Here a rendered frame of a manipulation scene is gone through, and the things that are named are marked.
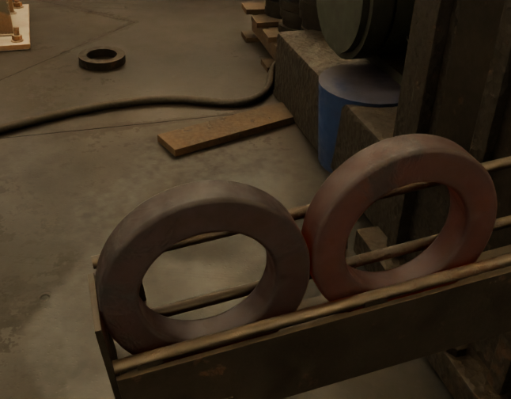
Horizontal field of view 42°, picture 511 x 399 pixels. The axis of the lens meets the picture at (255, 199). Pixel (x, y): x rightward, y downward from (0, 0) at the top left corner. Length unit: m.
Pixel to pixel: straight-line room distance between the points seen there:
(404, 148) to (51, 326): 1.08
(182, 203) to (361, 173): 0.15
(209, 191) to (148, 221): 0.05
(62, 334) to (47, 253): 0.29
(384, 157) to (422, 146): 0.03
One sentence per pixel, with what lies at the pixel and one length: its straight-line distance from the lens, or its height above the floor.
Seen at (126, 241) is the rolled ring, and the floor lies 0.70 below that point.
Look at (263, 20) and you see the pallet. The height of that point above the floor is 0.14.
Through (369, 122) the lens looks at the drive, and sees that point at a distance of 1.76.
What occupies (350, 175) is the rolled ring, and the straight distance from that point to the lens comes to 0.56.
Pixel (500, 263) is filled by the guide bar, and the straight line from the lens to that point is 0.66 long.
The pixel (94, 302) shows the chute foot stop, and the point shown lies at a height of 0.63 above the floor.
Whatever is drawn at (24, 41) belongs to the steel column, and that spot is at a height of 0.03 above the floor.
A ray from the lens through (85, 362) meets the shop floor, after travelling 1.41.
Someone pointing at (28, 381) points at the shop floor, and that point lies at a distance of 1.40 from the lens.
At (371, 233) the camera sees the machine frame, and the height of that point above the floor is 0.07.
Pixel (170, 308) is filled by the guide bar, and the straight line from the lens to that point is 0.63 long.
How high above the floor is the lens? 1.01
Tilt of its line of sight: 33 degrees down
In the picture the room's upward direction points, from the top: 2 degrees clockwise
